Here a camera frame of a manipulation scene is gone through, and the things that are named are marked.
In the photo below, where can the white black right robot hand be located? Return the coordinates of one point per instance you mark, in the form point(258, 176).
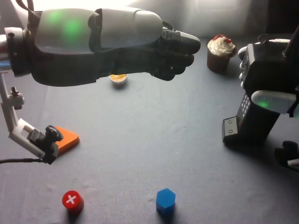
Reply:
point(273, 102)

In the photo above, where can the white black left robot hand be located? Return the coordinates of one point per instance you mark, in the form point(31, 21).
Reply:
point(70, 46)

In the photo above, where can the black handheld device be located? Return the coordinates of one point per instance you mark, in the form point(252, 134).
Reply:
point(268, 70)

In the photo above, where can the small white cup orange drink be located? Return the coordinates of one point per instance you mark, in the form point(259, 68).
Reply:
point(118, 79)

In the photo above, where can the toy cupcake with cream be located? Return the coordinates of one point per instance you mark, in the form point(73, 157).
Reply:
point(219, 56)

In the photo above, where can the orange triangular block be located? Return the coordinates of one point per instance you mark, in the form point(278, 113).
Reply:
point(70, 140)

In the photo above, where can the white curtain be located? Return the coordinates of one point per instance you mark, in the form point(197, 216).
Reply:
point(222, 16)

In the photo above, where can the grey table cloth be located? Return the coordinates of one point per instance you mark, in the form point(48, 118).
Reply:
point(140, 140)

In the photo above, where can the blue hexagonal block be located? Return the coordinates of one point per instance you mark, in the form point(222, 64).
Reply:
point(165, 200)

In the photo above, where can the red cylinder block white cross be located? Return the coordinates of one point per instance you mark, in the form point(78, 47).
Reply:
point(72, 200)

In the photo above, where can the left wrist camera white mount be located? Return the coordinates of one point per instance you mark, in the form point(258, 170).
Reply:
point(14, 130)

